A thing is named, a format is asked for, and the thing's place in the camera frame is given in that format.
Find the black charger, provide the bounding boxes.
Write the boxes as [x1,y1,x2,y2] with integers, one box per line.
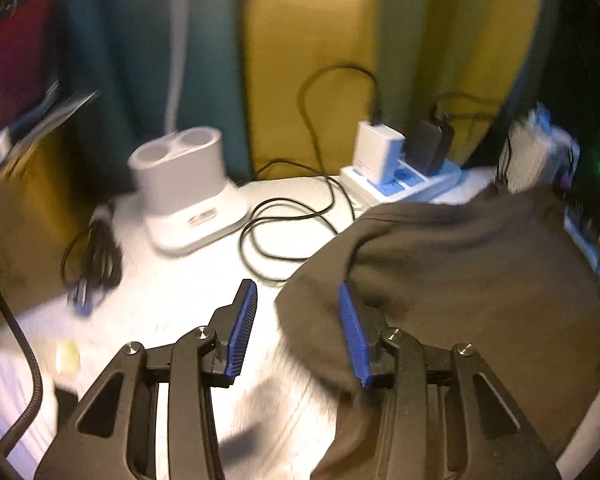
[405,110,456,173]

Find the dark glass window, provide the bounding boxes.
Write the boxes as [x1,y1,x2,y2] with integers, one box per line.
[525,0,600,201]

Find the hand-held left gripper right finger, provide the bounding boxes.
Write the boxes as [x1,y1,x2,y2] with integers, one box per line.
[339,280,563,480]

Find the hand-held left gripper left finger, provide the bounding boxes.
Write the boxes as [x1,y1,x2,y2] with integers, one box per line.
[32,279,259,480]

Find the long black charger cable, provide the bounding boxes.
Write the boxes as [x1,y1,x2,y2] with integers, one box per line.
[239,64,383,283]

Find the blue white packets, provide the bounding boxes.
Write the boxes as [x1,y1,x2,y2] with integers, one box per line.
[525,105,581,161]

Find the white desk lamp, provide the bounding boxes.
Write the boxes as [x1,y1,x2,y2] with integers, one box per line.
[128,0,248,257]

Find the olive brown t-shirt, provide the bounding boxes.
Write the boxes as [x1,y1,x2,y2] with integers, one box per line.
[275,182,600,480]

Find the cardboard box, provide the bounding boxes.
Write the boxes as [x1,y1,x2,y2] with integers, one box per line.
[0,125,106,336]

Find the tablet stand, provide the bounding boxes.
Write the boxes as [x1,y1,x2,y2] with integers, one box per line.
[0,90,103,166]

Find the small pale yellow object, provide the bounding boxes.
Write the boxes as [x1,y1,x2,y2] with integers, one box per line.
[55,341,81,376]

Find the yellow curtain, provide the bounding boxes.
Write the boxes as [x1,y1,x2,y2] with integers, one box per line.
[240,0,551,181]

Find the bundled black cable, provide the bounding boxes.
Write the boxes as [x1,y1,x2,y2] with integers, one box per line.
[60,205,123,318]

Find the white charger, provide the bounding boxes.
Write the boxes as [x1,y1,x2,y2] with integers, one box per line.
[352,120,406,186]

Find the white plastic basket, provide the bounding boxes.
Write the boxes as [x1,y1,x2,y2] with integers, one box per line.
[500,120,566,196]

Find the white power strip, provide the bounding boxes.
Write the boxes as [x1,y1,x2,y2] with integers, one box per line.
[340,157,463,211]

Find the teal curtain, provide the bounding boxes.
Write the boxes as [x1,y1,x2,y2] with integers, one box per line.
[55,0,253,186]

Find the braided black cable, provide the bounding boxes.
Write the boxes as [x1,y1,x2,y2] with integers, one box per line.
[0,15,43,456]

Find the tablet with red screen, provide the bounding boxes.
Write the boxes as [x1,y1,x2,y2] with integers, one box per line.
[0,0,61,141]

